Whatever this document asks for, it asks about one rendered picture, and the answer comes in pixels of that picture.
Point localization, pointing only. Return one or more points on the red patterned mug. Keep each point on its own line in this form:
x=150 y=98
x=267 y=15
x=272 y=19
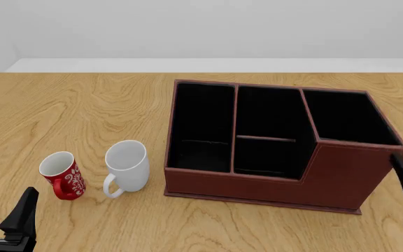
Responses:
x=73 y=181

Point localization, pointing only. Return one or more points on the white mug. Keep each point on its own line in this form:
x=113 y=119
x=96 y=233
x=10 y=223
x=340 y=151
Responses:
x=131 y=173

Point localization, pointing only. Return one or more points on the red-brown desk caddy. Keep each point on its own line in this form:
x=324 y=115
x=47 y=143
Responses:
x=341 y=178

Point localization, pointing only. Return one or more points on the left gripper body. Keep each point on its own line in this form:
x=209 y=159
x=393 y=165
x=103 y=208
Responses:
x=9 y=245

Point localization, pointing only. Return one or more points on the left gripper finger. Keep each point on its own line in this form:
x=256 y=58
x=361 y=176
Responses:
x=21 y=215

